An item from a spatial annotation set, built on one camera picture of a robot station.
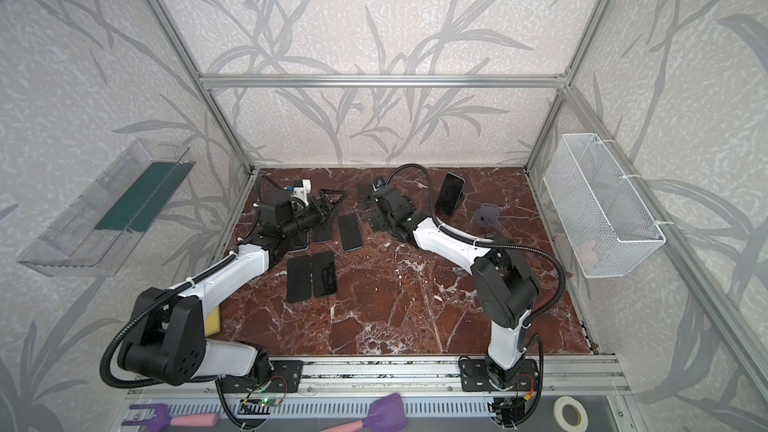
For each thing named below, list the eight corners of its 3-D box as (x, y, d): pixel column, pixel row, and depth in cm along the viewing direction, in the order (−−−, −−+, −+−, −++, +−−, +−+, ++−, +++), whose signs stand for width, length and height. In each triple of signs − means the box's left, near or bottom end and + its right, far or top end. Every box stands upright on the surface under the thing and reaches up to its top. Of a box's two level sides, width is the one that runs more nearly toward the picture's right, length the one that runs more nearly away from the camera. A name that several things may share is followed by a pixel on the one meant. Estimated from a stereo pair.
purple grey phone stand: (479, 230, 104) (484, 217, 98) (473, 218, 108) (477, 204, 101) (502, 224, 106) (509, 210, 100) (496, 213, 109) (501, 199, 103)
